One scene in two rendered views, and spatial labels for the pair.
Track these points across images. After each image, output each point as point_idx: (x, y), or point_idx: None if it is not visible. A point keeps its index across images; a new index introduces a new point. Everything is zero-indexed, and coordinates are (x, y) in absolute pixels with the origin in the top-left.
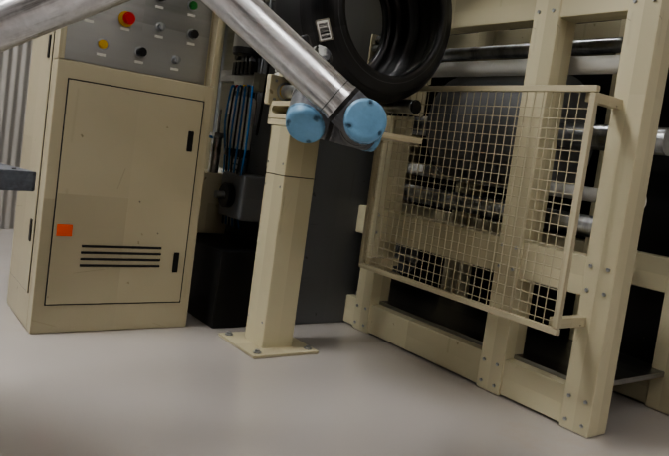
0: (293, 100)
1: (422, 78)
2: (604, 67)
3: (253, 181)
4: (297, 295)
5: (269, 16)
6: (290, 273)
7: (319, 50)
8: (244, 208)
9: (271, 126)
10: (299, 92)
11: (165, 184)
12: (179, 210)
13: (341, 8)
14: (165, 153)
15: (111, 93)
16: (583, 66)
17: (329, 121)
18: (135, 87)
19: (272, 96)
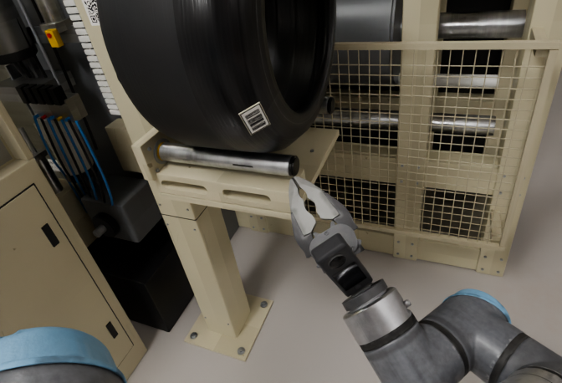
0: (398, 380)
1: (330, 70)
2: None
3: (130, 203)
4: (241, 282)
5: None
6: (232, 276)
7: (313, 201)
8: (137, 231)
9: (107, 131)
10: (396, 359)
11: (57, 294)
12: (86, 296)
13: (269, 74)
14: (33, 272)
15: None
16: None
17: (462, 377)
18: None
19: (153, 169)
